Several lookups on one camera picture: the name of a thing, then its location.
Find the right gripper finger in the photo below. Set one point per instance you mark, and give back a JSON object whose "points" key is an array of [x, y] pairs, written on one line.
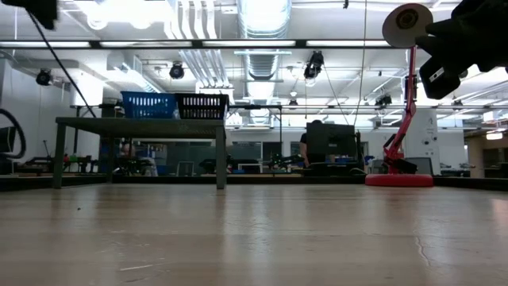
{"points": [[440, 79]]}

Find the black mesh basket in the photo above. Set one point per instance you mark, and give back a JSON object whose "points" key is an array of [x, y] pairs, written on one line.
{"points": [[202, 106]]}

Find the blue plastic basket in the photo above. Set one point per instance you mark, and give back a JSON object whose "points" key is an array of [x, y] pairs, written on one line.
{"points": [[148, 105]]}

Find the black background robot arm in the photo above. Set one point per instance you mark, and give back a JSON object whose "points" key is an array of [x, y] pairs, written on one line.
{"points": [[283, 160], [214, 163]]}

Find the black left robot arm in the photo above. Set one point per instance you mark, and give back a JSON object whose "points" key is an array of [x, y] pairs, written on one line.
{"points": [[39, 10]]}

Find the red desk lamp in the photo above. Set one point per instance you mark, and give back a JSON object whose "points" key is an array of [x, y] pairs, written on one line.
{"points": [[399, 180]]}

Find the black ceiling spotlight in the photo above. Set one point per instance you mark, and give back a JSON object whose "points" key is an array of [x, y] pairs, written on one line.
{"points": [[176, 70], [43, 76], [313, 65], [383, 100]]}

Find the black computer monitor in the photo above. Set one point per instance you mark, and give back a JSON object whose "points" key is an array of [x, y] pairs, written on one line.
{"points": [[331, 139]]}

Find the blue background table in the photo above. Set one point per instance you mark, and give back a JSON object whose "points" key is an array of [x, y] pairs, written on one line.
{"points": [[343, 160]]}

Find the person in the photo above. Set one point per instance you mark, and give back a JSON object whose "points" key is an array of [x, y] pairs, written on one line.
{"points": [[137, 163], [303, 149]]}

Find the dark background workbench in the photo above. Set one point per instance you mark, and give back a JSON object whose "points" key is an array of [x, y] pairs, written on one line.
{"points": [[43, 163]]}

